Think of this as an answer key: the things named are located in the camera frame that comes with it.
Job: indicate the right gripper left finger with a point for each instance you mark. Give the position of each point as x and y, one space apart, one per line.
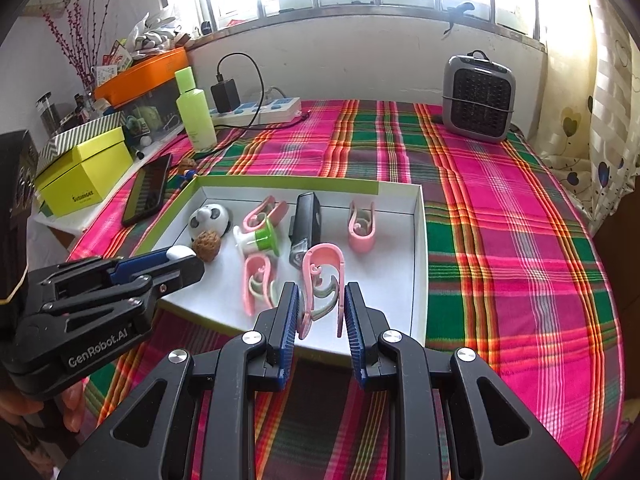
152 433

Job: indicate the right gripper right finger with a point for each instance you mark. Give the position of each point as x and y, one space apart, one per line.
447 408

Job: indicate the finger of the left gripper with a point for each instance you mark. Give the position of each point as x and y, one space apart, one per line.
165 277
73 278

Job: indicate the pink clip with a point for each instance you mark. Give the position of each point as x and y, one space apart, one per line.
361 228
270 209
323 272
258 283

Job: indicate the person's left hand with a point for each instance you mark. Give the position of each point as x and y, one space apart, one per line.
14 405

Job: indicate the brown walnut in box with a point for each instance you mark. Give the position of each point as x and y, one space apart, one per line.
207 246

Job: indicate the white panda toy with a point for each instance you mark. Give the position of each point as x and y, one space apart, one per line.
209 218

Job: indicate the green white cardboard box tray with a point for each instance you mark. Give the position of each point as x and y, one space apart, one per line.
392 277

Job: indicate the black smartphone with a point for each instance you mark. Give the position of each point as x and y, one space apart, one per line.
146 196

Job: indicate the white green spool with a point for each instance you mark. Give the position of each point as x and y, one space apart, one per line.
264 239

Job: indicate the blue orange small toy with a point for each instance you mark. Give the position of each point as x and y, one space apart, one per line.
186 177

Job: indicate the brown walnut on cloth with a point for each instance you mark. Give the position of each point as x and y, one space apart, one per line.
187 164

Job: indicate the yellow cardboard box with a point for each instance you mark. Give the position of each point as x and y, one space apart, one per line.
84 175

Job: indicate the black bike light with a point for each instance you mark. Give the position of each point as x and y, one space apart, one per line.
305 227

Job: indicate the striped grey white box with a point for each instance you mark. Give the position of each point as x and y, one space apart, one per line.
65 141

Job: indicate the green lotion bottle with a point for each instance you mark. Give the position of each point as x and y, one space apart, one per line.
194 112

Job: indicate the orange-lidded clear container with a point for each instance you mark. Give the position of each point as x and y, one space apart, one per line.
146 93

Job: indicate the black speaker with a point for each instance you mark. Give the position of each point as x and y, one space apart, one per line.
18 165

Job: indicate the white power strip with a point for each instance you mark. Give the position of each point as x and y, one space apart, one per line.
280 110

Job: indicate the red twig decoration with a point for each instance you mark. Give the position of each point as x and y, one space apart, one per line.
81 45

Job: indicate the floral white curtain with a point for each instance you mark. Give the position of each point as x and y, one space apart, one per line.
588 131

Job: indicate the grey small heater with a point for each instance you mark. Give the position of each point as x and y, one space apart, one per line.
477 97

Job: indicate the black charger with cable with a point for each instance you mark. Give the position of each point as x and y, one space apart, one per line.
226 98

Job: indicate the black window handle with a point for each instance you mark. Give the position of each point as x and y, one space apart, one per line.
456 12

